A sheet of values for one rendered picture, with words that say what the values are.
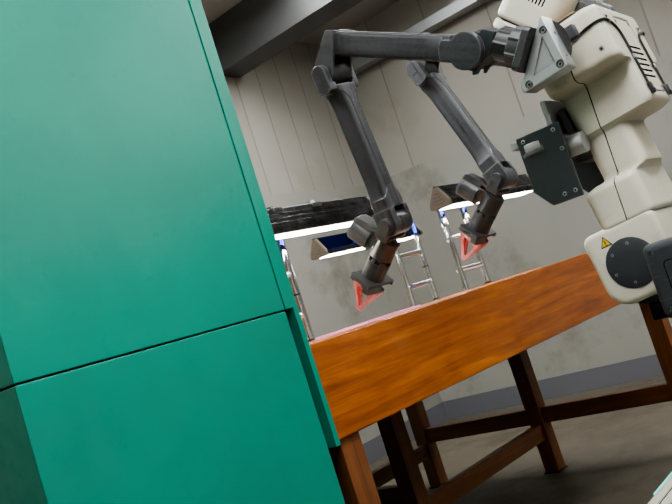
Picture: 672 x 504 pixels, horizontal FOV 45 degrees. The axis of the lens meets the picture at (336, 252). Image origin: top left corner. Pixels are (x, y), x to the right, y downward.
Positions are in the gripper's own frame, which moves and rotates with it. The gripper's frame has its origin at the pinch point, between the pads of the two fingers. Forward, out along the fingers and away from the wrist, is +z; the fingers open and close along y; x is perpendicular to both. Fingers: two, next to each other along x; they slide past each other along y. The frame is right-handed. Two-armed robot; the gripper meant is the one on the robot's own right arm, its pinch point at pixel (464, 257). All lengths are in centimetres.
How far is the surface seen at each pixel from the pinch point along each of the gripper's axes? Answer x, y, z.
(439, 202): -28.4, -27.1, 1.5
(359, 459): 33, 77, 13
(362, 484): 37, 78, 16
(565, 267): 16.8, -29.0, -2.7
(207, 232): 1, 101, -21
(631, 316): -7, -246, 81
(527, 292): 19.3, -3.3, -0.5
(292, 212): -29, 42, -1
